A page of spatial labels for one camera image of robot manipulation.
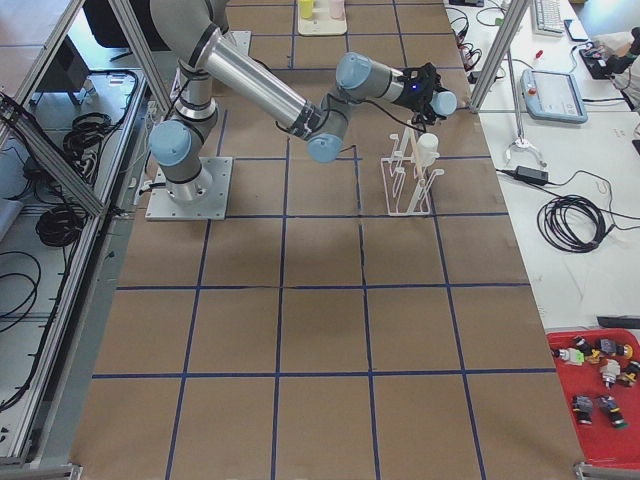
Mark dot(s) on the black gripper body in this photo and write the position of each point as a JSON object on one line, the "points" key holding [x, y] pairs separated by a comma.
{"points": [[419, 96]]}

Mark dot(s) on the light blue plastic cup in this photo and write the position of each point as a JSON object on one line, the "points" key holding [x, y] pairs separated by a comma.
{"points": [[444, 103]]}

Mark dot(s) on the pale green plastic cup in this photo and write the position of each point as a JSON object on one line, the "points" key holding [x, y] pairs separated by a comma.
{"points": [[426, 151]]}

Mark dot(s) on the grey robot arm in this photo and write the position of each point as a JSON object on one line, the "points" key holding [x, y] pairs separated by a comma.
{"points": [[196, 32]]}

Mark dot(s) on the pink plastic cup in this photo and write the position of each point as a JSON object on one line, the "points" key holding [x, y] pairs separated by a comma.
{"points": [[336, 9]]}

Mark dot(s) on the yellow plastic cup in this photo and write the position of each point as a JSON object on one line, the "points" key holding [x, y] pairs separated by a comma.
{"points": [[306, 8]]}

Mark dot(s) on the cream rabbit print tray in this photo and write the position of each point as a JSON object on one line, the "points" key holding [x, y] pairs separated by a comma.
{"points": [[321, 24]]}

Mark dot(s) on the blue teach pendant tablet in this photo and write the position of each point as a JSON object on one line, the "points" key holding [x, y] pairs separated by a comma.
{"points": [[553, 96]]}

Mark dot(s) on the black power adapter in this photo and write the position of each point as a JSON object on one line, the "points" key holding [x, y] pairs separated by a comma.
{"points": [[531, 176]]}

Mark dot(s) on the red parts tray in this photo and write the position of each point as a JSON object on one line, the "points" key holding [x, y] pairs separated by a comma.
{"points": [[599, 374]]}

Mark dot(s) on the white wire cup rack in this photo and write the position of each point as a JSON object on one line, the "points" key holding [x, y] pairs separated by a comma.
{"points": [[407, 192]]}

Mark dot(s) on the aluminium frame post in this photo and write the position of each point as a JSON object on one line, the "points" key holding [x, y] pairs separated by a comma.
{"points": [[506, 33]]}

